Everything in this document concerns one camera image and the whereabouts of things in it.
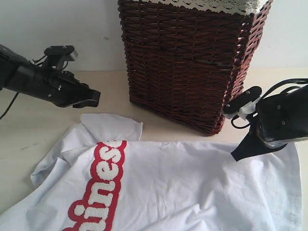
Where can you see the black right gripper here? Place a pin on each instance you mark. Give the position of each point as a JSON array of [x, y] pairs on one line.
[[283, 118]]

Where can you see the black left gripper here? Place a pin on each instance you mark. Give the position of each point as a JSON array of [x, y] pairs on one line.
[[30, 78]]

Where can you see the white t-shirt red lettering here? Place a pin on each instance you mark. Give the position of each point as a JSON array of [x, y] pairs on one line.
[[100, 177]]

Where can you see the dark brown wicker basket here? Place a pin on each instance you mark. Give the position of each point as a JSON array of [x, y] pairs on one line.
[[186, 64]]

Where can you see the grey floral lace basket liner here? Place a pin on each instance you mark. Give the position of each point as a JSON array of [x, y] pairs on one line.
[[242, 7]]

